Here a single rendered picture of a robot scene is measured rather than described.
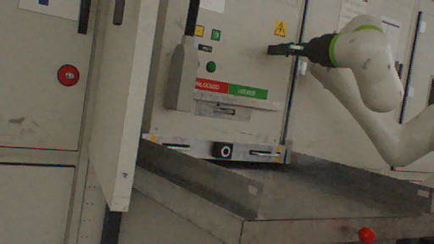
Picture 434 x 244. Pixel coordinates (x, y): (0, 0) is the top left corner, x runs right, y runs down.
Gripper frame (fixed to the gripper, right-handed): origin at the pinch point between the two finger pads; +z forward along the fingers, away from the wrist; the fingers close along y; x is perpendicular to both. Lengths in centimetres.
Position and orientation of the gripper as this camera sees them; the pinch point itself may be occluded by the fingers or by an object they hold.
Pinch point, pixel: (276, 50)
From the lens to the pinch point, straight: 151.2
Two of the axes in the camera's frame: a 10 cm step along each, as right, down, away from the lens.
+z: -5.6, -1.3, 8.2
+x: 1.5, -9.9, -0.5
